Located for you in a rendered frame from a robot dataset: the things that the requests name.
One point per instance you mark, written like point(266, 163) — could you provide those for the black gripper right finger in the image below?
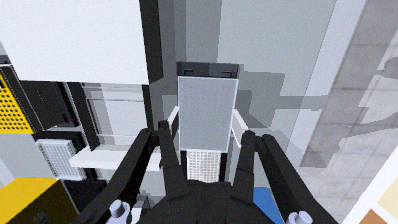
point(295, 202)

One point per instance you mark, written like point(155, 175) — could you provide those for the dark grey bench mat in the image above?
point(274, 42)

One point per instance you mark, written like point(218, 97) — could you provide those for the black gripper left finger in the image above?
point(114, 203)

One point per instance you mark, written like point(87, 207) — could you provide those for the yellow open-top bin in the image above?
point(28, 200)

